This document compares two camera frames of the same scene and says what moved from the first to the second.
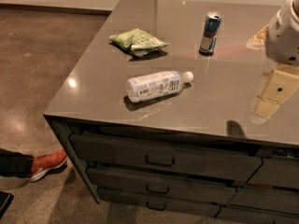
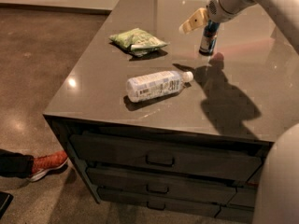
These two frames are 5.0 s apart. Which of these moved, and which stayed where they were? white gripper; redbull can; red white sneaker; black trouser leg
Moved: white gripper
Stayed: red white sneaker; redbull can; black trouser leg
